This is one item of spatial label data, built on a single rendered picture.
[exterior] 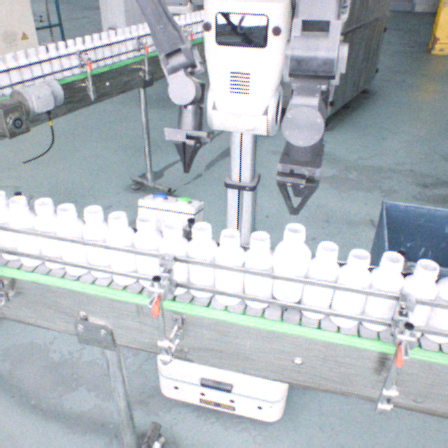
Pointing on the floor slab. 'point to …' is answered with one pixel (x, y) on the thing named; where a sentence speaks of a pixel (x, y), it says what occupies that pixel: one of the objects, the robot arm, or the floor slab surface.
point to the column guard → (440, 31)
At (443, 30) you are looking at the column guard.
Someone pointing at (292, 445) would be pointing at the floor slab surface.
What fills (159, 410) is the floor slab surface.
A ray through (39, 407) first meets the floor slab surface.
